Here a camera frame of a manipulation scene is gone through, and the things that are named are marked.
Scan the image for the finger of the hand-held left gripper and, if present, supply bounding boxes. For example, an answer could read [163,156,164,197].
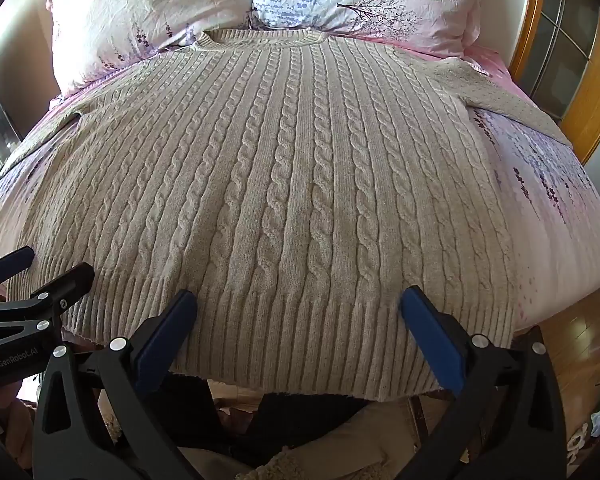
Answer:
[0,262,96,355]
[0,246,36,292]

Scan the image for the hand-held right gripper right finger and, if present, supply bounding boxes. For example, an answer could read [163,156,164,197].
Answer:
[395,286,567,480]

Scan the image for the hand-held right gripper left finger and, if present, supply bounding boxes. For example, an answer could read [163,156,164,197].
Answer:
[32,289,216,480]

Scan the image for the beige cable-knit sweater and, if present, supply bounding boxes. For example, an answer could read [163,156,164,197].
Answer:
[0,27,576,403]

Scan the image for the person's dark trousers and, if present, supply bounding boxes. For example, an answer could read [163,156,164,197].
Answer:
[167,372,381,468]

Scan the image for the pink floral bed sheet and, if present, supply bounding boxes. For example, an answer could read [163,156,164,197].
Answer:
[0,35,600,332]

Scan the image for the pink floral pillow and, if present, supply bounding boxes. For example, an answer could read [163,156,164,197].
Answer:
[46,0,267,97]

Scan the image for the wooden wardrobe with glass doors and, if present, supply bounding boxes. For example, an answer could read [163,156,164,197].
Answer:
[517,0,600,167]

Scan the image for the blue lavender print pillow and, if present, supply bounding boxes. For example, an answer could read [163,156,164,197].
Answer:
[249,0,492,60]

